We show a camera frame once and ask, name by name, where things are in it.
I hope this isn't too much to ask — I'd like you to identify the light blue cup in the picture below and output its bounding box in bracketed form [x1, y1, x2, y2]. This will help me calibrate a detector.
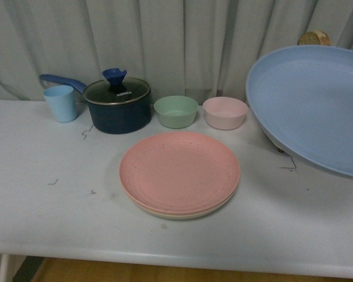
[43, 85, 77, 123]

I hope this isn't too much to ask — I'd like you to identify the green bowl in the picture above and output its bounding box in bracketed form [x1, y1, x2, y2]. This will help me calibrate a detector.
[154, 96, 198, 129]

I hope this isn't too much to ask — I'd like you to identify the dark blue saucepan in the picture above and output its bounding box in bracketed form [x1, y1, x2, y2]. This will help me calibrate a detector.
[39, 74, 152, 135]

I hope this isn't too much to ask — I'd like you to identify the cream plate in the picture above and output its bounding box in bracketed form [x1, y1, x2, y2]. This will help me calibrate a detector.
[131, 189, 237, 220]

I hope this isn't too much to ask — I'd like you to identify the pink bowl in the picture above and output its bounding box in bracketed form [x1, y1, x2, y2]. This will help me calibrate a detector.
[202, 97, 248, 130]

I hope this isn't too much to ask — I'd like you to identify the glass lid with blue knob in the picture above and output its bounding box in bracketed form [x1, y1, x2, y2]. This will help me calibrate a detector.
[83, 68, 151, 106]

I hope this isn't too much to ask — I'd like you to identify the grey curtain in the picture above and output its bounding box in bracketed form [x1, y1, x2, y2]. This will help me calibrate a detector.
[0, 1, 353, 102]

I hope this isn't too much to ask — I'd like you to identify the blue plate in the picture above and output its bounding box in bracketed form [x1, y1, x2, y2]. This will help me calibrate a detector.
[246, 45, 353, 177]

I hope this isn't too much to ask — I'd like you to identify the pink plate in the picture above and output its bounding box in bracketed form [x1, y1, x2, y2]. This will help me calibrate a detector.
[119, 132, 240, 215]

